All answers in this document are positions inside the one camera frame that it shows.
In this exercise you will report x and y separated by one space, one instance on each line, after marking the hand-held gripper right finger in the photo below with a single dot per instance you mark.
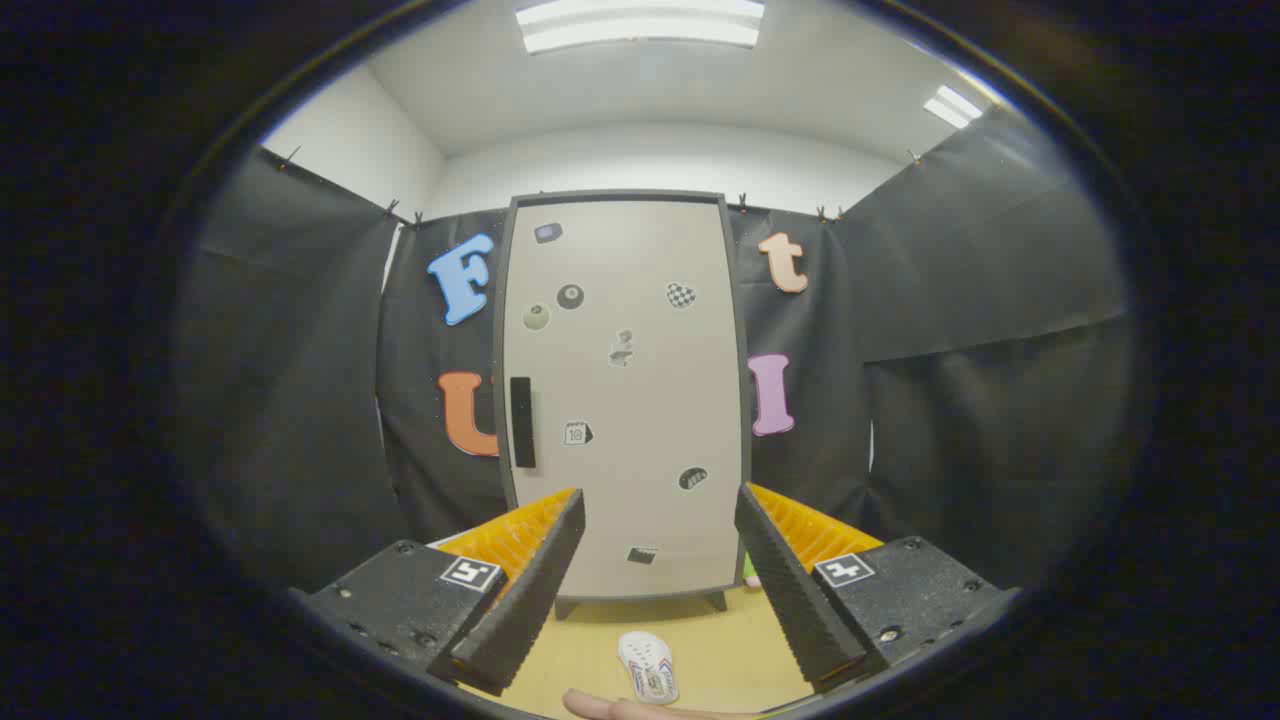
790 590

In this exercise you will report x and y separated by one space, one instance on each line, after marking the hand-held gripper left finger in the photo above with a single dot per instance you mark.
530 590

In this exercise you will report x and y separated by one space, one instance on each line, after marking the white canvas shoe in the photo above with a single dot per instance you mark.
648 665

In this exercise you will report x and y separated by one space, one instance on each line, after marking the grey shoe cabinet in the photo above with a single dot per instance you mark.
620 195

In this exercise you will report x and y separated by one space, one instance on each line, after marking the black backdrop cloth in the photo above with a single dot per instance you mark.
950 300

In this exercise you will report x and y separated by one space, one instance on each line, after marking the small ceiling light panel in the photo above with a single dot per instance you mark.
953 106

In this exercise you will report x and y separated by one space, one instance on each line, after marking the large ceiling light panel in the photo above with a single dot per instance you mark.
640 25

